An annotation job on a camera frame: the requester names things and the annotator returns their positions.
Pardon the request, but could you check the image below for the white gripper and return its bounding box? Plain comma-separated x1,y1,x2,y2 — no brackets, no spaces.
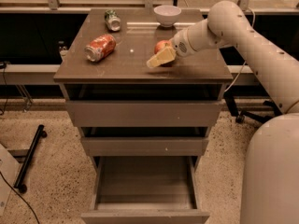
147,29,195,68

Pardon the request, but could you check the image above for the red apple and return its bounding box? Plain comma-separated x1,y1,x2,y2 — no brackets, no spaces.
154,40,171,54

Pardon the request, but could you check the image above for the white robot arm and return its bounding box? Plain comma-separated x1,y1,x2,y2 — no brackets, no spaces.
147,1,299,224

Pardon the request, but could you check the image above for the grey drawer cabinet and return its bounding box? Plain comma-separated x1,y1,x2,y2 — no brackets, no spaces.
52,8,234,173

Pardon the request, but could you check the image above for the top grey drawer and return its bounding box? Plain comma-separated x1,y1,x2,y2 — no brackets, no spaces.
65,101,221,127

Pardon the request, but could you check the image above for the grey drawer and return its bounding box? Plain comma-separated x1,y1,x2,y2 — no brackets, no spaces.
81,137,208,156
65,101,221,127
81,156,209,224

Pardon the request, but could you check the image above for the middle grey drawer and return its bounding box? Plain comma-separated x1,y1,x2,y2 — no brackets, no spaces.
81,137,208,156

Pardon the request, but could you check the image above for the bottom grey drawer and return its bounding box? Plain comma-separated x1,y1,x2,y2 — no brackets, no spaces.
81,156,209,224

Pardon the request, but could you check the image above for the white bowl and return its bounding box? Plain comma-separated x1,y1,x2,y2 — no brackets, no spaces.
153,5,181,27

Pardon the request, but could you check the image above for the crushed red soda can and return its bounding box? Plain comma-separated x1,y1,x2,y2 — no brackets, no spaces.
84,35,116,63

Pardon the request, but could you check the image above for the green soda can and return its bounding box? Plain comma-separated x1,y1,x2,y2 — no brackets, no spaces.
104,9,121,32

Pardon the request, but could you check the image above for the black wheeled stand leg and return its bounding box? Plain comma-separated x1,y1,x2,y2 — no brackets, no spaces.
14,124,47,193

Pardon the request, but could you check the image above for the white cable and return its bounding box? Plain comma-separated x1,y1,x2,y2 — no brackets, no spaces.
223,7,256,93

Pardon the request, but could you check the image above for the black floor cable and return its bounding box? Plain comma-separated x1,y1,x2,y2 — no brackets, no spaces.
0,171,41,224

